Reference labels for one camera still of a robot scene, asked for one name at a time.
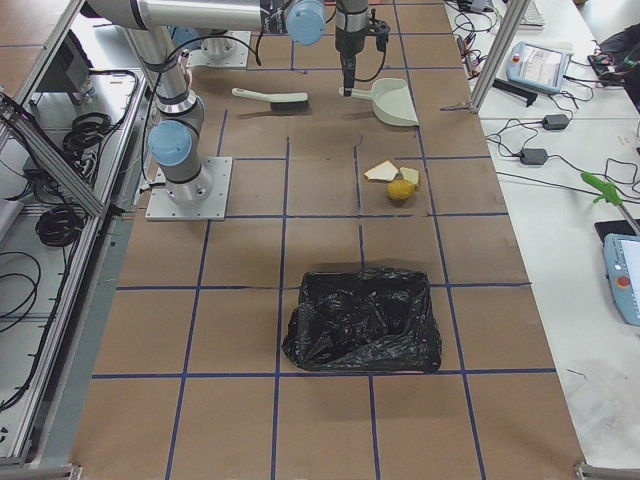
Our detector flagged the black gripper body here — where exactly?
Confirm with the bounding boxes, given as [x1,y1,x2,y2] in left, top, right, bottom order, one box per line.
[335,29,364,80]

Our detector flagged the pale green dustpan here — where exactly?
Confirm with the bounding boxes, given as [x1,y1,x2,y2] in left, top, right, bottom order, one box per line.
[339,78,419,127]

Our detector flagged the pale green hand brush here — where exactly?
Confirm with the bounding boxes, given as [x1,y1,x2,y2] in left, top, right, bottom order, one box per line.
[231,88,310,114]

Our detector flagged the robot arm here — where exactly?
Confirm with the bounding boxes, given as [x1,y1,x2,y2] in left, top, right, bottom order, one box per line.
[88,1,326,204]
[214,1,369,97]

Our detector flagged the black trash bag bin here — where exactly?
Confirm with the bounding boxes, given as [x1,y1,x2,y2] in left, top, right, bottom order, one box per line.
[282,267,442,373]

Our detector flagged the large bread slice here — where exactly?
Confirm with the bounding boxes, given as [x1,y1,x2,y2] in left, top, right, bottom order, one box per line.
[364,160,399,182]

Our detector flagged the small bread piece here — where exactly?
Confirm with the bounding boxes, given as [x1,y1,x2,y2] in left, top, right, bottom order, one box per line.
[399,167,420,188]

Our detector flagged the yellow potato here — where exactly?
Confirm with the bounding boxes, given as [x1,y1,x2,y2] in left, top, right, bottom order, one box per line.
[386,179,416,202]

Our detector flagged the teach pendant far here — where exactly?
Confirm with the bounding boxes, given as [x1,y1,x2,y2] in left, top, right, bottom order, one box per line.
[506,41,570,94]

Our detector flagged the teach pendant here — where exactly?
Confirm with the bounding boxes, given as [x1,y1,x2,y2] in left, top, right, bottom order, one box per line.
[506,41,570,94]
[603,234,639,326]

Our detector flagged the black power adapter lower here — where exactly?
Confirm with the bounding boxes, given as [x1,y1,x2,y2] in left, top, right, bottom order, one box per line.
[519,148,549,166]

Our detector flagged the black power adapter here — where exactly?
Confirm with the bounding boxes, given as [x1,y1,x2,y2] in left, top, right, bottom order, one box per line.
[519,148,549,166]
[541,114,571,131]

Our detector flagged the black power adapter upper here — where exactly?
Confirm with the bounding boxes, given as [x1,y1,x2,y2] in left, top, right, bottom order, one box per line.
[541,114,571,131]

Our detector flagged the teach pendant near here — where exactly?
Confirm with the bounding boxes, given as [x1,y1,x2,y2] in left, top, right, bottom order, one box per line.
[603,234,639,326]

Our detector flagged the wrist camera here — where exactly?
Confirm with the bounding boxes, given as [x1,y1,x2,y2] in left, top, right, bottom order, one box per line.
[367,17,390,53]

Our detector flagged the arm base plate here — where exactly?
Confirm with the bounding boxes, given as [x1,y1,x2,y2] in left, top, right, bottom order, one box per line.
[145,157,233,221]
[187,31,251,69]

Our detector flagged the aluminium frame post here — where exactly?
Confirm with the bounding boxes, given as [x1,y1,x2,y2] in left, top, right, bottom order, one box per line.
[469,0,530,113]

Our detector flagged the coiled black cables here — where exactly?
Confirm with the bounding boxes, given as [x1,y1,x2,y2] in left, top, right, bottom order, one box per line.
[62,112,114,161]

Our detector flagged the green handled tool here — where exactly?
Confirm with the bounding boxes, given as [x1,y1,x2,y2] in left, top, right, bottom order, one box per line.
[580,172,640,236]

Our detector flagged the aluminium side frame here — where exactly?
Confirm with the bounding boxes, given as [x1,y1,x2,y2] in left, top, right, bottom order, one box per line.
[1,1,146,471]

